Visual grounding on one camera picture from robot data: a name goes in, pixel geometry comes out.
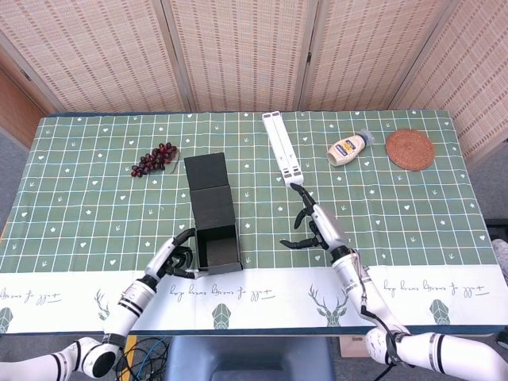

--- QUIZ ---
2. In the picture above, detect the dark red grape bunch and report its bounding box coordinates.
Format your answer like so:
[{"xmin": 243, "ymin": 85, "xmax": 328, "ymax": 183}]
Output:
[{"xmin": 130, "ymin": 141, "xmax": 180, "ymax": 179}]

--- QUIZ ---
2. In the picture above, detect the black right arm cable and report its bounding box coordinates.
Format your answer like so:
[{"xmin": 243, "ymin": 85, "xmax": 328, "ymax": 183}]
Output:
[{"xmin": 355, "ymin": 253, "xmax": 402, "ymax": 378}]

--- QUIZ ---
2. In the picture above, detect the cream mayonnaise squeeze bottle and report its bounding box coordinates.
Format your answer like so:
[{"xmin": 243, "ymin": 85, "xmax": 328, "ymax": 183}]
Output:
[{"xmin": 326, "ymin": 129, "xmax": 375, "ymax": 168}]

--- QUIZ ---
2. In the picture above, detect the blue floor cable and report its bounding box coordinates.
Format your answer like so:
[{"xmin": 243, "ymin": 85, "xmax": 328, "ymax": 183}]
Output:
[{"xmin": 137, "ymin": 336, "xmax": 170, "ymax": 381}]

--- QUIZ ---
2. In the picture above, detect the black floor cable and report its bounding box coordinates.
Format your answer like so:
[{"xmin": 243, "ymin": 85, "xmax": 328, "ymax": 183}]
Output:
[{"xmin": 114, "ymin": 337, "xmax": 167, "ymax": 381}]

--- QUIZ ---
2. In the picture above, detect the white folding stand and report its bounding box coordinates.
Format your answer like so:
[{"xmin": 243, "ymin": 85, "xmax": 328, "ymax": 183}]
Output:
[{"xmin": 262, "ymin": 111, "xmax": 306, "ymax": 188}]

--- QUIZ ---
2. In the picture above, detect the grey white shoe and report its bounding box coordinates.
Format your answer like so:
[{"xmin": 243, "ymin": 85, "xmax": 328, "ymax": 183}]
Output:
[{"xmin": 491, "ymin": 237, "xmax": 508, "ymax": 279}]

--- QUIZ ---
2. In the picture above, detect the brown wooden door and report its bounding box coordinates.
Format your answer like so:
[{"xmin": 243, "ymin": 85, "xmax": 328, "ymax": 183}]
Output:
[{"xmin": 0, "ymin": 67, "xmax": 47, "ymax": 148}]

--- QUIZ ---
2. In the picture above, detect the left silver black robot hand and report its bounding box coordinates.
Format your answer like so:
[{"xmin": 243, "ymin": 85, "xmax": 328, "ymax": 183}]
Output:
[{"xmin": 143, "ymin": 228, "xmax": 199, "ymax": 283}]

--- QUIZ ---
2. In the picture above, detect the black cardboard box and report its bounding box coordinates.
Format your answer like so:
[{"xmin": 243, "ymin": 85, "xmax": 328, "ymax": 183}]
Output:
[{"xmin": 183, "ymin": 152, "xmax": 244, "ymax": 277}]

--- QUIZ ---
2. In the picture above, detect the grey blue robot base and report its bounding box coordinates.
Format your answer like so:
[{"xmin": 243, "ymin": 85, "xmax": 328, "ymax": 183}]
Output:
[{"xmin": 164, "ymin": 336, "xmax": 337, "ymax": 381}]

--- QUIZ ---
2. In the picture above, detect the round brown woven coaster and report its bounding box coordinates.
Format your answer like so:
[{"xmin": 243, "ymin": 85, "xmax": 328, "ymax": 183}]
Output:
[{"xmin": 385, "ymin": 129, "xmax": 436, "ymax": 172}]

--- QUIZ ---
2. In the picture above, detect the bamboo folding screen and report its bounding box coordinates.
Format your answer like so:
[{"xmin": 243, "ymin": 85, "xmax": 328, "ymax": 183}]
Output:
[{"xmin": 0, "ymin": 0, "xmax": 508, "ymax": 167}]

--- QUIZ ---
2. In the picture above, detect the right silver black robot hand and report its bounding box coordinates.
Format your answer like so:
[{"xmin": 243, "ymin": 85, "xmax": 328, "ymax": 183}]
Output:
[{"xmin": 279, "ymin": 182, "xmax": 349, "ymax": 259}]

